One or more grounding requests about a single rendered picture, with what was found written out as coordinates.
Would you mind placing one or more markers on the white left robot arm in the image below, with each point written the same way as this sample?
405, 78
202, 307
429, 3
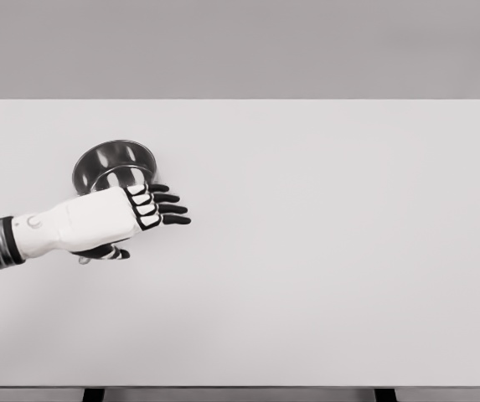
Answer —
9, 238

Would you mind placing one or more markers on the shiny steel pot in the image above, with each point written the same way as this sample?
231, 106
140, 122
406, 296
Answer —
111, 161

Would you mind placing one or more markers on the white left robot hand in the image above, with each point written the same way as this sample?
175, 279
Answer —
97, 218

